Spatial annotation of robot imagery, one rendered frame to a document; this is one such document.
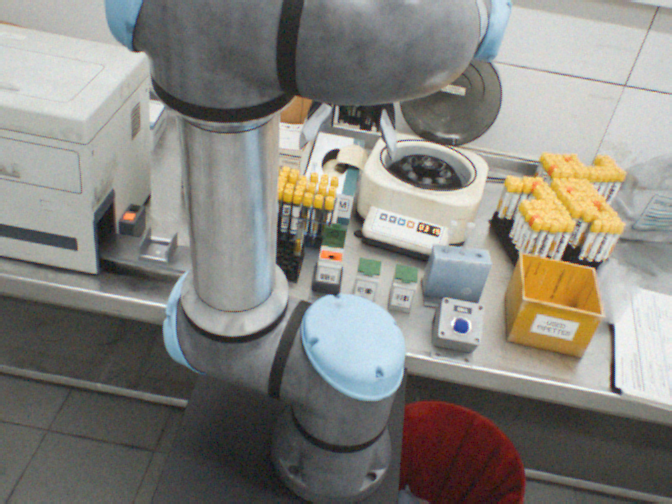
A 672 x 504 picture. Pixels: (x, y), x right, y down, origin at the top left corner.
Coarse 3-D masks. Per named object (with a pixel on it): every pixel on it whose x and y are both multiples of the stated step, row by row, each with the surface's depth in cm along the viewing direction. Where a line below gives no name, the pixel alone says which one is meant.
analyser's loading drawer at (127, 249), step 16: (112, 240) 122; (128, 240) 123; (144, 240) 119; (160, 240) 122; (176, 240) 122; (112, 256) 119; (128, 256) 119; (144, 256) 118; (160, 256) 120; (176, 256) 121; (176, 272) 119
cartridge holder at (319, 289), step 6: (342, 270) 125; (312, 276) 126; (342, 276) 127; (312, 282) 125; (318, 282) 122; (324, 282) 122; (330, 282) 122; (312, 288) 122; (318, 288) 122; (324, 288) 122; (330, 288) 122; (336, 288) 122; (312, 294) 122; (318, 294) 122; (324, 294) 122; (330, 294) 123; (336, 294) 123; (312, 300) 122
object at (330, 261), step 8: (320, 248) 122; (328, 248) 123; (336, 248) 123; (320, 256) 120; (328, 256) 121; (336, 256) 121; (320, 264) 120; (328, 264) 120; (336, 264) 120; (320, 272) 121; (328, 272) 121; (336, 272) 120; (320, 280) 122; (328, 280) 122; (336, 280) 121
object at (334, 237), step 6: (330, 228) 121; (336, 228) 121; (324, 234) 122; (330, 234) 122; (336, 234) 122; (342, 234) 122; (324, 240) 123; (330, 240) 123; (336, 240) 122; (342, 240) 122; (330, 246) 123; (336, 246) 123; (342, 246) 123
